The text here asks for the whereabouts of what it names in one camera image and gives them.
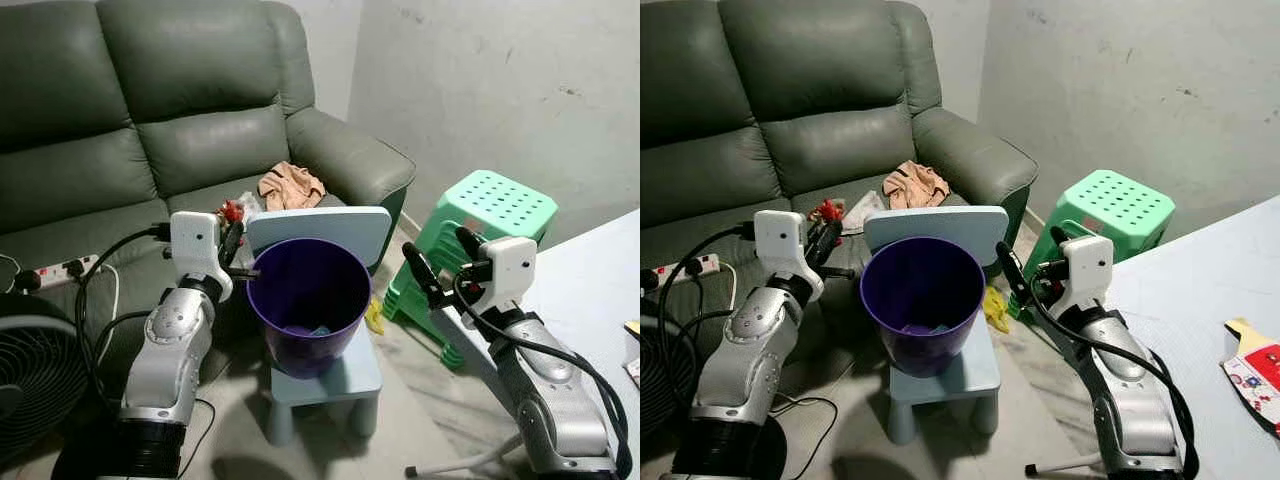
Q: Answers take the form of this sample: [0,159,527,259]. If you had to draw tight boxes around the black floor fan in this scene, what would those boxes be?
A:
[640,318,703,441]
[0,293,93,463]

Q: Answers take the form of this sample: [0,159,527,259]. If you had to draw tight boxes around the thin black floor cable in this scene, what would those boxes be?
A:
[765,393,841,463]
[178,398,217,476]

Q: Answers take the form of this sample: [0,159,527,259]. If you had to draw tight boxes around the grey-green leather sofa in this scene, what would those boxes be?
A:
[640,0,1041,331]
[0,0,417,331]

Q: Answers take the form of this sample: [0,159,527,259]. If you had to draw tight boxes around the purple rubbish bin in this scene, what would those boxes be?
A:
[246,237,373,380]
[859,236,987,379]

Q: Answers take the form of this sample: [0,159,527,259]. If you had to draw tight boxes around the white power strip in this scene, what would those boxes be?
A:
[33,254,102,284]
[655,254,722,283]

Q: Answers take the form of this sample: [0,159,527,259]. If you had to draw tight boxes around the light blue small chair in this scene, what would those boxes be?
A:
[244,206,394,448]
[862,205,1011,446]

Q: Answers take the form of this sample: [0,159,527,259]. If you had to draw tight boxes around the grey folding table leg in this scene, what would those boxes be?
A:
[1024,310,1111,477]
[404,300,523,478]

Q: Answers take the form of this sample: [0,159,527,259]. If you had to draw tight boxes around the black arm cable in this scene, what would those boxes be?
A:
[452,262,635,479]
[1028,262,1201,479]
[72,225,173,401]
[655,225,758,401]

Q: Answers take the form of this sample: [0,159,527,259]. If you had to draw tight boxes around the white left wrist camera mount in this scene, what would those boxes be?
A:
[167,210,234,303]
[753,210,824,303]

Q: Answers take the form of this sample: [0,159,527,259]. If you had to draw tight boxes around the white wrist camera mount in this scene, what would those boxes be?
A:
[167,210,234,303]
[753,210,824,303]
[479,236,540,317]
[1058,234,1115,313]

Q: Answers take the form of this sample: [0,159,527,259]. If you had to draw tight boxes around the tan crumpled cloth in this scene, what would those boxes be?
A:
[882,160,952,211]
[257,161,328,212]

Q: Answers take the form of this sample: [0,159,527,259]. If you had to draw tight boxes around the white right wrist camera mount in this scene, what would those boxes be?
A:
[479,236,540,317]
[1058,234,1115,313]

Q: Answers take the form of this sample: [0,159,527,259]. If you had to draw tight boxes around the green plastic stool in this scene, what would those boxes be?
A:
[1005,169,1177,326]
[382,169,560,369]

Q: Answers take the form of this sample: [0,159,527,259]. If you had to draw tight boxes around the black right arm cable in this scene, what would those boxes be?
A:
[1028,262,1201,479]
[452,262,635,479]

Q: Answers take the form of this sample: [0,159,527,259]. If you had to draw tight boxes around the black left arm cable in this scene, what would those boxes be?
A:
[72,225,173,401]
[655,225,758,401]

